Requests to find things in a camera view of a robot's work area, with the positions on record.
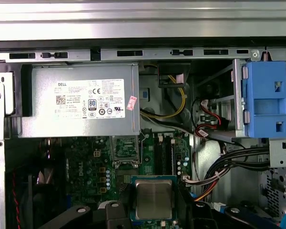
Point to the black PC case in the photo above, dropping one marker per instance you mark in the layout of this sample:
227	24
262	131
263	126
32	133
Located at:
157	53

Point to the metal locking lever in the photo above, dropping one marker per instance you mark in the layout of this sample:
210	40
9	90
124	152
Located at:
141	152

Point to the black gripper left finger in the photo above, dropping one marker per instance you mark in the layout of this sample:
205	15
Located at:
114	217

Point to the silver CPU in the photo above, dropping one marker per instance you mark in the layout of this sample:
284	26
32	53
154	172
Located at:
153	198

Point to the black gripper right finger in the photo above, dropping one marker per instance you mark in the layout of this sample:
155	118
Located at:
184	210

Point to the blue case clip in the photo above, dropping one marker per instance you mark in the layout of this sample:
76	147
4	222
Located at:
145	93

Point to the grey power supply unit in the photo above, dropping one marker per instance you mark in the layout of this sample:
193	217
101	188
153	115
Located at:
38	78

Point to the blue plastic drive latch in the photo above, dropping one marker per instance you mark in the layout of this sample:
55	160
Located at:
262	95

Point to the metal drive cage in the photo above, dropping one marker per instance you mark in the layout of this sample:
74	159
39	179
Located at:
237	95

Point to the black case fan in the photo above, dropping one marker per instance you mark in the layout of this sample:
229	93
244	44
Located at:
47	174

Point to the green motherboard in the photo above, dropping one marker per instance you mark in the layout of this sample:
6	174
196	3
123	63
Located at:
85	152

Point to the black RAM slot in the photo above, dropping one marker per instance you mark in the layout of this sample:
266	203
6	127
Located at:
161	155
156	155

